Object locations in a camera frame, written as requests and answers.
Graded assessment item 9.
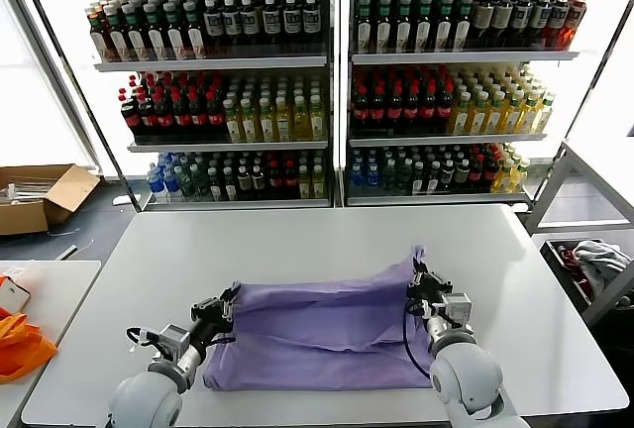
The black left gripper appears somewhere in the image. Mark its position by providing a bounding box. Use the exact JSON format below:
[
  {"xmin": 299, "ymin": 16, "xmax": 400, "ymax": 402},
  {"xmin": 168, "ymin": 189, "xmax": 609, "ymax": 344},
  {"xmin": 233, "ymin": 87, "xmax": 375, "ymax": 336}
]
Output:
[{"xmin": 190, "ymin": 282, "xmax": 243, "ymax": 350}]

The yellow juice bottle green label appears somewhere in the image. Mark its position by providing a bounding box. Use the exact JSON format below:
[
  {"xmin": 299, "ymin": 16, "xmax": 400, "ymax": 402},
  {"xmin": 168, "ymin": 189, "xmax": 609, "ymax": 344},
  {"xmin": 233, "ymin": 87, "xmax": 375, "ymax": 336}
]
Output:
[
  {"xmin": 241, "ymin": 97, "xmax": 259, "ymax": 143},
  {"xmin": 492, "ymin": 160, "xmax": 512, "ymax": 194},
  {"xmin": 534, "ymin": 92, "xmax": 556, "ymax": 135},
  {"xmin": 483, "ymin": 89, "xmax": 506, "ymax": 136},
  {"xmin": 274, "ymin": 96, "xmax": 292, "ymax": 142},
  {"xmin": 500, "ymin": 89, "xmax": 524, "ymax": 135},
  {"xmin": 468, "ymin": 90, "xmax": 489, "ymax": 136},
  {"xmin": 309, "ymin": 94, "xmax": 327, "ymax": 141},
  {"xmin": 297, "ymin": 164, "xmax": 313, "ymax": 200},
  {"xmin": 311, "ymin": 164, "xmax": 327, "ymax": 200},
  {"xmin": 517, "ymin": 90, "xmax": 540, "ymax": 135},
  {"xmin": 509, "ymin": 159, "xmax": 530, "ymax": 193},
  {"xmin": 291, "ymin": 95, "xmax": 310, "ymax": 142},
  {"xmin": 449, "ymin": 90, "xmax": 472, "ymax": 136},
  {"xmin": 258, "ymin": 96, "xmax": 275, "ymax": 143},
  {"xmin": 223, "ymin": 98, "xmax": 243, "ymax": 144}
]

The dark bottle beige label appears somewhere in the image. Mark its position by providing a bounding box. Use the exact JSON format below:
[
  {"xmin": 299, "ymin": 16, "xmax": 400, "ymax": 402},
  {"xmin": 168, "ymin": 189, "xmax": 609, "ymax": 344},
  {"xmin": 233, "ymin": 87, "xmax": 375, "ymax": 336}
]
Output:
[
  {"xmin": 473, "ymin": 0, "xmax": 494, "ymax": 50},
  {"xmin": 491, "ymin": 0, "xmax": 514, "ymax": 49}
]

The grey metal shelf rack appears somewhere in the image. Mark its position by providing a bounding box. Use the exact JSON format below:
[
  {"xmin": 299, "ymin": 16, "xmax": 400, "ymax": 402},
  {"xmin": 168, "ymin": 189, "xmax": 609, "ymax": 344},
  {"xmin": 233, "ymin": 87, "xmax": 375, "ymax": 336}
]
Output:
[
  {"xmin": 341, "ymin": 0, "xmax": 613, "ymax": 207},
  {"xmin": 53, "ymin": 0, "xmax": 333, "ymax": 212}
]

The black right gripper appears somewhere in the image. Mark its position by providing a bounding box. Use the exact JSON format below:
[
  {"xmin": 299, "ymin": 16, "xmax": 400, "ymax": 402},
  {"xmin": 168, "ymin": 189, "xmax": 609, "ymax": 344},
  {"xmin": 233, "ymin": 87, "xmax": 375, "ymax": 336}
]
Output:
[{"xmin": 405, "ymin": 259, "xmax": 453, "ymax": 321}]

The thin metal pole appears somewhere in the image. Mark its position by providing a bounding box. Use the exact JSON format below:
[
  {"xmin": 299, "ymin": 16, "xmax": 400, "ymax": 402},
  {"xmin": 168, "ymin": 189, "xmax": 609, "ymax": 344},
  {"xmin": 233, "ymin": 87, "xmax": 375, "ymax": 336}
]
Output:
[{"xmin": 13, "ymin": 0, "xmax": 140, "ymax": 212}]

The dark bottle blue label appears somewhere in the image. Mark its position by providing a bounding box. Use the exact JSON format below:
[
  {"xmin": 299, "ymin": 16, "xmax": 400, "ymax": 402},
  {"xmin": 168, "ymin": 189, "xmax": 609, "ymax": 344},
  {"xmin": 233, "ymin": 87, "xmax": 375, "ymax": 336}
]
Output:
[
  {"xmin": 202, "ymin": 0, "xmax": 224, "ymax": 48},
  {"xmin": 261, "ymin": 0, "xmax": 282, "ymax": 47},
  {"xmin": 529, "ymin": 0, "xmax": 552, "ymax": 49},
  {"xmin": 510, "ymin": 0, "xmax": 532, "ymax": 49},
  {"xmin": 241, "ymin": 0, "xmax": 262, "ymax": 47},
  {"xmin": 222, "ymin": 0, "xmax": 243, "ymax": 48},
  {"xmin": 281, "ymin": 0, "xmax": 303, "ymax": 46},
  {"xmin": 548, "ymin": 0, "xmax": 571, "ymax": 51},
  {"xmin": 301, "ymin": 0, "xmax": 322, "ymax": 46}
]

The purple printed T-shirt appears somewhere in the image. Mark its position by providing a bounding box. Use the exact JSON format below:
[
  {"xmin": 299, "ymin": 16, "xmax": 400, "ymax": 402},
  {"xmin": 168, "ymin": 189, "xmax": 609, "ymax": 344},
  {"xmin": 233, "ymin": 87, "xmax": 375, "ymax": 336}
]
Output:
[{"xmin": 201, "ymin": 245, "xmax": 437, "ymax": 392}]

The white orange carton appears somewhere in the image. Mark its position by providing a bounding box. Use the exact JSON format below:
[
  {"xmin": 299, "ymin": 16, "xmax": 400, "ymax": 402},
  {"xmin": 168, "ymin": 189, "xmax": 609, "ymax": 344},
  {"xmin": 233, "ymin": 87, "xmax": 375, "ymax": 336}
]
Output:
[{"xmin": 0, "ymin": 273, "xmax": 32, "ymax": 313}]

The red drink bottle blue label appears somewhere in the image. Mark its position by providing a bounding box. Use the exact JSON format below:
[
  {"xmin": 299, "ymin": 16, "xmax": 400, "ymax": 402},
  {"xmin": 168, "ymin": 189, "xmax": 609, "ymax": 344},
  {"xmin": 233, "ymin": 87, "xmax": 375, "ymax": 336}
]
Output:
[{"xmin": 564, "ymin": 0, "xmax": 589, "ymax": 52}]

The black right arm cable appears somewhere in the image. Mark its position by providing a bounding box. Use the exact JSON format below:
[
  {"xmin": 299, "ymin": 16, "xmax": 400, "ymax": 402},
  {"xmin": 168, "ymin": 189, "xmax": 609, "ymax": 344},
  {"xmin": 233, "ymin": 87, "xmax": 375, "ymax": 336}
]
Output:
[{"xmin": 401, "ymin": 301, "xmax": 432, "ymax": 379}]

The dark red garment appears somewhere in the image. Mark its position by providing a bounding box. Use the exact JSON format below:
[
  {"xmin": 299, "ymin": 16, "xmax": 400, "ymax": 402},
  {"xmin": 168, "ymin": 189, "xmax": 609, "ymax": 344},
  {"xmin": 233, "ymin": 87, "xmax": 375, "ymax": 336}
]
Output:
[{"xmin": 557, "ymin": 244, "xmax": 595, "ymax": 300}]

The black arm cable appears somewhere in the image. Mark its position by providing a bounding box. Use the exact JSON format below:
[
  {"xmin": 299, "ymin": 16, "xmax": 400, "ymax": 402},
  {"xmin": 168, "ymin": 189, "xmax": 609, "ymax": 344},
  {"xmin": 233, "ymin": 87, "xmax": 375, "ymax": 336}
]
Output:
[
  {"xmin": 401, "ymin": 301, "xmax": 432, "ymax": 379},
  {"xmin": 126, "ymin": 326, "xmax": 159, "ymax": 355}
]

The black storage bin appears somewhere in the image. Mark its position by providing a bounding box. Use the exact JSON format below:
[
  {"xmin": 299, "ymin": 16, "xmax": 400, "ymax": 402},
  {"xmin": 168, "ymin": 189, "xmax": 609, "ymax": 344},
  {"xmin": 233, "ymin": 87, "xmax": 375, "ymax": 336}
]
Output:
[{"xmin": 538, "ymin": 237, "xmax": 634, "ymax": 315}]

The dark bottle grey label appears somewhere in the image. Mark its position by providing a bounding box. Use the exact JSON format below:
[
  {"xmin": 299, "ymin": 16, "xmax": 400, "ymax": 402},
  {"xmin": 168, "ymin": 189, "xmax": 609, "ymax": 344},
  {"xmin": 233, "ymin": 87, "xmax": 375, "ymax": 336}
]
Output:
[
  {"xmin": 454, "ymin": 158, "xmax": 471, "ymax": 191},
  {"xmin": 251, "ymin": 164, "xmax": 267, "ymax": 199},
  {"xmin": 236, "ymin": 164, "xmax": 253, "ymax": 199},
  {"xmin": 439, "ymin": 159, "xmax": 456, "ymax": 191}
]

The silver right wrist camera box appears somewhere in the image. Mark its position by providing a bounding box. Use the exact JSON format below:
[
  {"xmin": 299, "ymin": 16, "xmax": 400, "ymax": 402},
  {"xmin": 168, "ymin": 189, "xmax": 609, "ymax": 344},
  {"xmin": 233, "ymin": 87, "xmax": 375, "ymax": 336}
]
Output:
[{"xmin": 438, "ymin": 292, "xmax": 472, "ymax": 325}]

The red cap cola bottle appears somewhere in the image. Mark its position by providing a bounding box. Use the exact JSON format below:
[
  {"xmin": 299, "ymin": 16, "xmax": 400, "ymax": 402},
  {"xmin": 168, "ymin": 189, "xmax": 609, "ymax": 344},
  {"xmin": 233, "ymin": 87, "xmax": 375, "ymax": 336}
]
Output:
[
  {"xmin": 189, "ymin": 90, "xmax": 208, "ymax": 140},
  {"xmin": 352, "ymin": 84, "xmax": 370, "ymax": 132},
  {"xmin": 156, "ymin": 90, "xmax": 175, "ymax": 140},
  {"xmin": 469, "ymin": 154, "xmax": 485, "ymax": 191},
  {"xmin": 266, "ymin": 160, "xmax": 283, "ymax": 199},
  {"xmin": 403, "ymin": 83, "xmax": 421, "ymax": 132},
  {"xmin": 385, "ymin": 84, "xmax": 403, "ymax": 132},
  {"xmin": 120, "ymin": 92, "xmax": 143, "ymax": 140},
  {"xmin": 419, "ymin": 83, "xmax": 438, "ymax": 132},
  {"xmin": 436, "ymin": 82, "xmax": 455, "ymax": 132},
  {"xmin": 205, "ymin": 90, "xmax": 224, "ymax": 141},
  {"xmin": 369, "ymin": 84, "xmax": 386, "ymax": 132},
  {"xmin": 482, "ymin": 154, "xmax": 499, "ymax": 191},
  {"xmin": 138, "ymin": 92, "xmax": 159, "ymax": 140},
  {"xmin": 172, "ymin": 90, "xmax": 192, "ymax": 140},
  {"xmin": 282, "ymin": 160, "xmax": 298, "ymax": 199}
]

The green plastic drink bottle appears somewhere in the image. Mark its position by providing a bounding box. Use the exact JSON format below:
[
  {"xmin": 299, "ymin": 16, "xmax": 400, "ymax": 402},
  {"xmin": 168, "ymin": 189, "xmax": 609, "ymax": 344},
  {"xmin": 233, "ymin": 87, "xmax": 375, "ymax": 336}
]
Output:
[
  {"xmin": 177, "ymin": 163, "xmax": 195, "ymax": 201},
  {"xmin": 395, "ymin": 158, "xmax": 413, "ymax": 196},
  {"xmin": 380, "ymin": 159, "xmax": 397, "ymax": 196},
  {"xmin": 192, "ymin": 164, "xmax": 209, "ymax": 201}
]

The open brown cardboard box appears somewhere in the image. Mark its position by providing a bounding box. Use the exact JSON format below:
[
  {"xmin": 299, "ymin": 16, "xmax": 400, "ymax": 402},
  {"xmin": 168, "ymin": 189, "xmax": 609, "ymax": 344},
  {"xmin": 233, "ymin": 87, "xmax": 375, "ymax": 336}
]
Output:
[{"xmin": 0, "ymin": 163, "xmax": 102, "ymax": 237}]

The dark slanted window post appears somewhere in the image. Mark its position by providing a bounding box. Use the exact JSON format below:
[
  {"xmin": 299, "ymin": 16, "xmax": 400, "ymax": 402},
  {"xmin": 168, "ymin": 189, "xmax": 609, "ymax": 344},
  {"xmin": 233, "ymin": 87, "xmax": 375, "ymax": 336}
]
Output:
[{"xmin": 559, "ymin": 0, "xmax": 634, "ymax": 152}]

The dark bottle green white label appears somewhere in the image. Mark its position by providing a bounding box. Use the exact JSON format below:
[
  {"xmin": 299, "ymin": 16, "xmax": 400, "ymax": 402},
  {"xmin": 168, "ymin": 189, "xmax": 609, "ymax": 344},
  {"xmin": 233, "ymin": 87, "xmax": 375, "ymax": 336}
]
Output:
[
  {"xmin": 185, "ymin": 0, "xmax": 207, "ymax": 59},
  {"xmin": 106, "ymin": 4, "xmax": 128, "ymax": 62},
  {"xmin": 414, "ymin": 0, "xmax": 435, "ymax": 52},
  {"xmin": 355, "ymin": 0, "xmax": 372, "ymax": 53},
  {"xmin": 434, "ymin": 0, "xmax": 455, "ymax": 52},
  {"xmin": 146, "ymin": 1, "xmax": 168, "ymax": 61},
  {"xmin": 124, "ymin": 3, "xmax": 148, "ymax": 61},
  {"xmin": 374, "ymin": 0, "xmax": 394, "ymax": 53},
  {"xmin": 165, "ymin": 1, "xmax": 188, "ymax": 60},
  {"xmin": 394, "ymin": 0, "xmax": 414, "ymax": 52},
  {"xmin": 454, "ymin": 0, "xmax": 475, "ymax": 51}
]

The thick grey window post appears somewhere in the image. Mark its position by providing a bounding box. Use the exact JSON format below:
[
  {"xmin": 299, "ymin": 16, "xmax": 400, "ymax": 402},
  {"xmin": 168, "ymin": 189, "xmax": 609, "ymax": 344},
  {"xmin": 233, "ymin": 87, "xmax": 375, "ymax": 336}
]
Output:
[{"xmin": 0, "ymin": 0, "xmax": 105, "ymax": 179}]

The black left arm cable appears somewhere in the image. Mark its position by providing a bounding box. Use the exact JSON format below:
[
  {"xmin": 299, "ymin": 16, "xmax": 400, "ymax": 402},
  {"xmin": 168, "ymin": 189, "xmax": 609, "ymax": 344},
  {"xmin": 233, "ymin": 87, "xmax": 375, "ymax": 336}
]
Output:
[{"xmin": 126, "ymin": 326, "xmax": 159, "ymax": 355}]

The grey metal frame table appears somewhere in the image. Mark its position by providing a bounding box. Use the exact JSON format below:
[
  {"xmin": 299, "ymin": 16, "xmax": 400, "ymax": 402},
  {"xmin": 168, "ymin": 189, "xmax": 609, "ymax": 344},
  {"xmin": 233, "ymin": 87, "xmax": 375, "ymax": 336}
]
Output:
[{"xmin": 523, "ymin": 139, "xmax": 634, "ymax": 329}]

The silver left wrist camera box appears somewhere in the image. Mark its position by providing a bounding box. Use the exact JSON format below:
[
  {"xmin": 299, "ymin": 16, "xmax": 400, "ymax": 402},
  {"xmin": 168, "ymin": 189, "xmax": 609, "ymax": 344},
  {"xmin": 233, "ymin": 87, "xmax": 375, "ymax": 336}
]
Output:
[{"xmin": 156, "ymin": 323, "xmax": 192, "ymax": 361}]

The white side table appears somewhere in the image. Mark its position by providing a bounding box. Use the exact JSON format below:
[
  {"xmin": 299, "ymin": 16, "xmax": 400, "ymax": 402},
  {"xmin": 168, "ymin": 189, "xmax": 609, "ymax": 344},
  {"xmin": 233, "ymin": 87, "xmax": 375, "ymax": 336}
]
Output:
[{"xmin": 0, "ymin": 259, "xmax": 103, "ymax": 428}]

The grey white garment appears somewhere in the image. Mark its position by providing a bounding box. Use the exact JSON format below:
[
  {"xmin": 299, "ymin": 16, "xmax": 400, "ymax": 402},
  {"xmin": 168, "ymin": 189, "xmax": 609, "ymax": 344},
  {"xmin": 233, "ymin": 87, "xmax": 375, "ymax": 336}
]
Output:
[{"xmin": 572, "ymin": 239, "xmax": 633, "ymax": 290}]

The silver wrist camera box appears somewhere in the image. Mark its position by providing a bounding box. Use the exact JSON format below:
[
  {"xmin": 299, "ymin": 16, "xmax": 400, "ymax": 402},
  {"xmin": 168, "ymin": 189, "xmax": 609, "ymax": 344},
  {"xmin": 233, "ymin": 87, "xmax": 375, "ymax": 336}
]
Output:
[
  {"xmin": 438, "ymin": 292, "xmax": 472, "ymax": 325},
  {"xmin": 156, "ymin": 323, "xmax": 192, "ymax": 361}
]

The orange fabric bag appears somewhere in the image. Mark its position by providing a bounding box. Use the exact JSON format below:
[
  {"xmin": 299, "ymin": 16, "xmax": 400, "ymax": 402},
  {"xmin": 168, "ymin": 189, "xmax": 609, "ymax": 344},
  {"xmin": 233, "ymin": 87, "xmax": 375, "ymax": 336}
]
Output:
[{"xmin": 0, "ymin": 306, "xmax": 58, "ymax": 384}]

